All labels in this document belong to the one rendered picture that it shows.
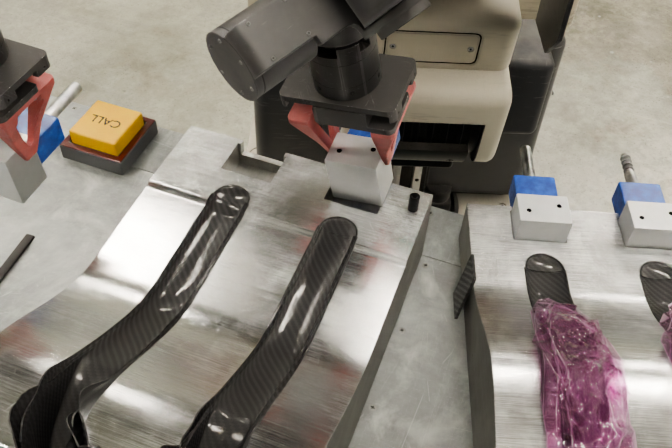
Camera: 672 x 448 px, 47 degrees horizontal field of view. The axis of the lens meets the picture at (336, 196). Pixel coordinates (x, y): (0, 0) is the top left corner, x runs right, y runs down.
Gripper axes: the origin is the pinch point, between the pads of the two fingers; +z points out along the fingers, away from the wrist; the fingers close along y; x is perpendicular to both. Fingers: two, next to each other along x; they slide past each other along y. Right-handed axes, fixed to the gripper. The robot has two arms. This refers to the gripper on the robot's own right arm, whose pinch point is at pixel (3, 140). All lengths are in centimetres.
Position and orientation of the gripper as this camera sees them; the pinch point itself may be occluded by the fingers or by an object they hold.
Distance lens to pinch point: 74.0
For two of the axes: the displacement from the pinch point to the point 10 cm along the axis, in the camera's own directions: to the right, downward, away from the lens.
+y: 9.3, 3.0, -2.3
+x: 3.7, -6.8, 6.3
